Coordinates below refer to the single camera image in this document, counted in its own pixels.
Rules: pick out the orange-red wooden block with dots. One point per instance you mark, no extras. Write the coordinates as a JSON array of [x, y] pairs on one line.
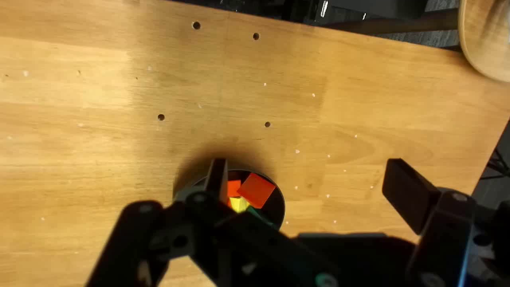
[[257, 190]]

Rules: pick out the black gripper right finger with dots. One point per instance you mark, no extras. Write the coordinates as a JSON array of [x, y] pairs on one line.
[[447, 228]]

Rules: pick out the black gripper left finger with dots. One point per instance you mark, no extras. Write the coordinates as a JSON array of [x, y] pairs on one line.
[[160, 239]]

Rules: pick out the black round bowl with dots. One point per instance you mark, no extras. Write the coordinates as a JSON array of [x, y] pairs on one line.
[[273, 209]]

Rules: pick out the round wooden stool top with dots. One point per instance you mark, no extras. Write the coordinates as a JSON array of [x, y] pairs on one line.
[[488, 37]]

